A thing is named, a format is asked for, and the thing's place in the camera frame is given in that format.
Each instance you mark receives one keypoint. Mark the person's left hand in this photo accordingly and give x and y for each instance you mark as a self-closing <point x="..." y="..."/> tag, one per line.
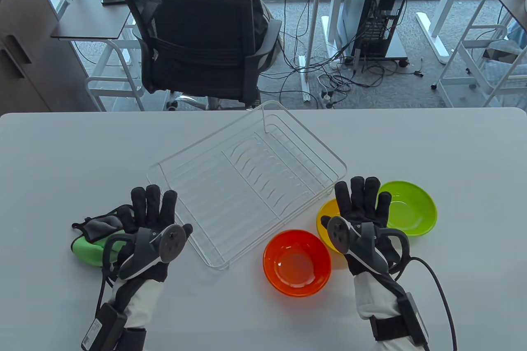
<point x="150" y="211"/>

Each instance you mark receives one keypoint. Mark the person's right hand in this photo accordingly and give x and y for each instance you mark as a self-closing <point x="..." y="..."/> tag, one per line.
<point x="362" y="207"/>

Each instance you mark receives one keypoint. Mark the yellow plastic bowl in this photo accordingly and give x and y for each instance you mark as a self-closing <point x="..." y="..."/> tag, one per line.
<point x="327" y="209"/>

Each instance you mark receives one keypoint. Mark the green plastic bowl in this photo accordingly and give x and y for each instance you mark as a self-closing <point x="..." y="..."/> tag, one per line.
<point x="411" y="211"/>

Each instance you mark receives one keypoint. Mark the green and grey hand towel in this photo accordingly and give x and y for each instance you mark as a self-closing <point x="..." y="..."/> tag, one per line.
<point x="88" y="252"/>

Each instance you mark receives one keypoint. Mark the red plastic bowl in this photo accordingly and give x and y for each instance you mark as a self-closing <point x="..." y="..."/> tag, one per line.
<point x="296" y="264"/>

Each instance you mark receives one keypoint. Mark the person's left forearm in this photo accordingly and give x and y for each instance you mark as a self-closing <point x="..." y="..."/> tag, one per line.
<point x="140" y="305"/>

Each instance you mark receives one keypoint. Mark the black right hand controller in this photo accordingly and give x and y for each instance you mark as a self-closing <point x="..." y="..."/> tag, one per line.
<point x="338" y="233"/>

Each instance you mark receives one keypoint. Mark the black hand controller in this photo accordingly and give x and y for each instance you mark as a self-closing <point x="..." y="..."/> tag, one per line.
<point x="338" y="233"/>
<point x="171" y="242"/>

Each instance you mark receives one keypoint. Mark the black left hand controller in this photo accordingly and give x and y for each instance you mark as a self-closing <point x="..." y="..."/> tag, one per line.
<point x="171" y="242"/>

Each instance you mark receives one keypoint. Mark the white power strip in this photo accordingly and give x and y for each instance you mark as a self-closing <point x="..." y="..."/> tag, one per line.
<point x="326" y="98"/>

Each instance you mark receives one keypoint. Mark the black right wrist box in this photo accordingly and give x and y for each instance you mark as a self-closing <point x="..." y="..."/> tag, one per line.
<point x="413" y="318"/>

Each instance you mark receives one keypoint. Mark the black wrist box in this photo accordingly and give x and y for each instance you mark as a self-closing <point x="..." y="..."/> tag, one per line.
<point x="413" y="318"/>
<point x="103" y="326"/>

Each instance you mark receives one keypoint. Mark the black left wrist box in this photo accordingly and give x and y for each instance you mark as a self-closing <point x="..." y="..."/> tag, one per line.
<point x="103" y="326"/>

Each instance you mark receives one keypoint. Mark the computer stand on casters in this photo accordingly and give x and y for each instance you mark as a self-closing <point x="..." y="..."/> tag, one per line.
<point x="397" y="52"/>

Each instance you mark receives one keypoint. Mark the black computer tower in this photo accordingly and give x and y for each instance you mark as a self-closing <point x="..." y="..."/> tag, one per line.
<point x="383" y="17"/>

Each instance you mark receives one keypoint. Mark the black mesh office chair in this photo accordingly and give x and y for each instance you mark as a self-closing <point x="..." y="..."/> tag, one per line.
<point x="197" y="26"/>

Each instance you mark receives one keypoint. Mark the brown cabinet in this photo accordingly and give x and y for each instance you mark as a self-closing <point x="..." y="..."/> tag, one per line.
<point x="29" y="59"/>

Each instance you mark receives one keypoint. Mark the dark grey bag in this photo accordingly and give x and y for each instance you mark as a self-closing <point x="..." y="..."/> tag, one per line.
<point x="500" y="52"/>

